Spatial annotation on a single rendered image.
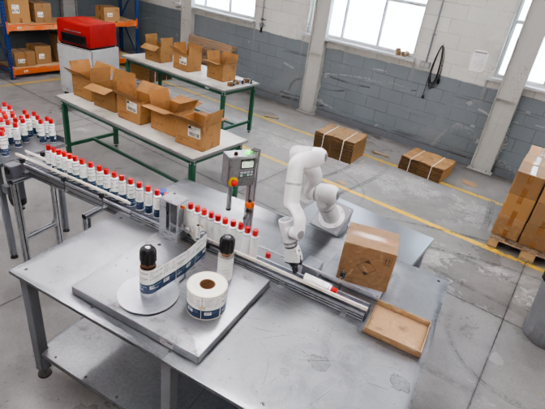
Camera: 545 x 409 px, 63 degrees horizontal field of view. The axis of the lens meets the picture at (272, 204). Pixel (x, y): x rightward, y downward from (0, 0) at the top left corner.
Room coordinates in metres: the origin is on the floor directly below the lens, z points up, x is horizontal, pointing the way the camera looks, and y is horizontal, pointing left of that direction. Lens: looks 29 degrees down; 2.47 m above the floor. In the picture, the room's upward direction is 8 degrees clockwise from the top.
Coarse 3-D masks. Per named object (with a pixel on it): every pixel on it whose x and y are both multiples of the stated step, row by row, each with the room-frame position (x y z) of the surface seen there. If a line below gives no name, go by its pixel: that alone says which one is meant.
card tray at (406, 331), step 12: (372, 312) 1.89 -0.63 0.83; (384, 312) 1.90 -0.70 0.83; (396, 312) 1.92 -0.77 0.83; (408, 312) 1.90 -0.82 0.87; (372, 324) 1.80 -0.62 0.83; (384, 324) 1.81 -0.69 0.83; (396, 324) 1.83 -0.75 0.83; (408, 324) 1.84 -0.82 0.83; (420, 324) 1.85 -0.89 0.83; (372, 336) 1.71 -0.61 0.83; (384, 336) 1.69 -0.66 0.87; (396, 336) 1.74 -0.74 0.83; (408, 336) 1.75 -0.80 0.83; (420, 336) 1.76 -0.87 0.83; (408, 348) 1.64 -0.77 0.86; (420, 348) 1.67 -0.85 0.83
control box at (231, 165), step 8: (224, 152) 2.31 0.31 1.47; (232, 152) 2.33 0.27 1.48; (240, 152) 2.34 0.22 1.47; (224, 160) 2.30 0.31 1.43; (232, 160) 2.25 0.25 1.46; (240, 160) 2.27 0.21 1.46; (224, 168) 2.29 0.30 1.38; (232, 168) 2.25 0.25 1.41; (240, 168) 2.28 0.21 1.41; (248, 168) 2.30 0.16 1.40; (224, 176) 2.29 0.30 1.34; (232, 176) 2.25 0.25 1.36; (240, 184) 2.28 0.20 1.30; (248, 184) 2.31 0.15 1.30
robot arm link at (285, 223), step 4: (280, 220) 2.08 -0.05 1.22; (284, 220) 2.07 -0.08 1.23; (288, 220) 2.07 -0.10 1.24; (292, 220) 2.08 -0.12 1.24; (280, 224) 2.06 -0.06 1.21; (284, 224) 2.05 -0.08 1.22; (288, 224) 2.05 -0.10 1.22; (292, 224) 2.07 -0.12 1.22; (280, 228) 2.07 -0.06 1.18; (284, 228) 2.05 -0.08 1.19; (288, 228) 2.04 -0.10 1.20; (284, 232) 2.04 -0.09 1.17; (288, 232) 2.03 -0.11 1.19; (284, 236) 2.05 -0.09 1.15; (288, 236) 2.02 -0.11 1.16; (284, 240) 2.04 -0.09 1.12; (288, 240) 2.04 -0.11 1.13; (292, 240) 2.04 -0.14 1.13
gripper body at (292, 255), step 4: (296, 244) 2.07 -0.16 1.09; (284, 248) 2.06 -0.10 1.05; (288, 248) 2.04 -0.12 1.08; (292, 248) 2.04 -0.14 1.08; (296, 248) 2.04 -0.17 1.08; (284, 252) 2.06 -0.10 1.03; (288, 252) 2.05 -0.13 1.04; (292, 252) 2.04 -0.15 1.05; (296, 252) 2.03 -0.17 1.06; (300, 252) 2.05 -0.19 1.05; (284, 256) 2.06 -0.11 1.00; (288, 256) 2.05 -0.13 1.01; (292, 256) 2.04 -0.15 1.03; (296, 256) 2.03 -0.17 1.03; (300, 256) 2.05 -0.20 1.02; (288, 260) 2.05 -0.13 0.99; (292, 260) 2.04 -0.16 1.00; (296, 260) 2.03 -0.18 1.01
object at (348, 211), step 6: (342, 204) 2.81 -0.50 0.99; (318, 210) 2.81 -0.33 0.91; (348, 210) 2.76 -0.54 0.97; (348, 216) 2.73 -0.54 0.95; (312, 222) 2.74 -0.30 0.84; (318, 222) 2.73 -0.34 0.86; (342, 222) 2.69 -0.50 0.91; (348, 222) 2.74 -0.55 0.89; (324, 228) 2.68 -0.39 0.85; (336, 228) 2.67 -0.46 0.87; (342, 228) 2.67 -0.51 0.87; (348, 228) 2.75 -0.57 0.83; (336, 234) 2.63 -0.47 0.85
